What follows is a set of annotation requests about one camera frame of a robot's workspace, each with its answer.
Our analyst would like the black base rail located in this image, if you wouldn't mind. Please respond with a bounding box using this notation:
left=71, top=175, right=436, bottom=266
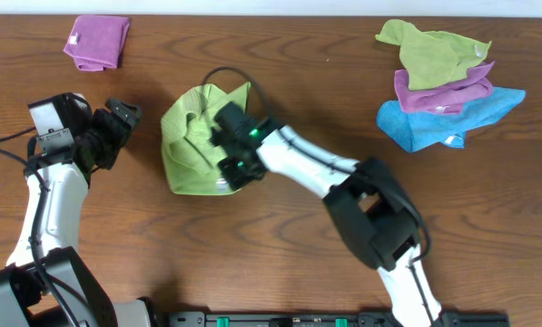
left=165, top=312, right=511, bottom=327

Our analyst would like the light green cloth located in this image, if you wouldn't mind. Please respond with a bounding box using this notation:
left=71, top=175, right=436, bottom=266
left=161, top=82, right=251, bottom=196

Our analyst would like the crumpled purple cloth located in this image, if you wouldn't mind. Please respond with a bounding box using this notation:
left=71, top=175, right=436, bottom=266
left=394, top=62, right=495, bottom=115

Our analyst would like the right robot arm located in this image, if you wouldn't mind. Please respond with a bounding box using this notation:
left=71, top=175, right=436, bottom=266
left=211, top=103, right=442, bottom=326

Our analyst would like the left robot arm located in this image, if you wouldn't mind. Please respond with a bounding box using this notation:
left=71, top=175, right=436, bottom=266
left=0, top=93, right=163, bottom=327

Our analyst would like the folded purple cloth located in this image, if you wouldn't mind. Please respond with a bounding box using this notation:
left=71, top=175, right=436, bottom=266
left=64, top=15, right=130, bottom=72

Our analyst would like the olive green cloth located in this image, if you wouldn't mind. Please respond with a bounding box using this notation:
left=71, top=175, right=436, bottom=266
left=375, top=19, right=492, bottom=91

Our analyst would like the blue cloth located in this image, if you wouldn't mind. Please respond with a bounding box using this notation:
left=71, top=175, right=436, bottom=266
left=376, top=87, right=526, bottom=153

